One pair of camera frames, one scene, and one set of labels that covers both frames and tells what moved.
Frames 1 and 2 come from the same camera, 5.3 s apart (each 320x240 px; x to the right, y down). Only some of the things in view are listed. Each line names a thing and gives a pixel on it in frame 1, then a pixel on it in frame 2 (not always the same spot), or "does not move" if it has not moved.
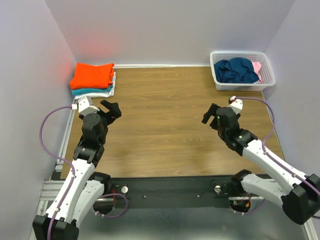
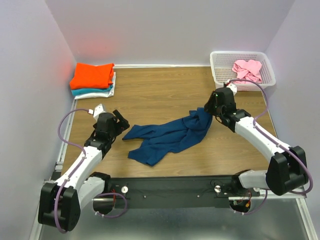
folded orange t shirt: (87, 75) does not move
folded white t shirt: (106, 94) does not move
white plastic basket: (268, 77) does not move
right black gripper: (212, 111) -> (208, 105)
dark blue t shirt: (235, 70) -> (176, 136)
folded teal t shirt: (80, 91) does not move
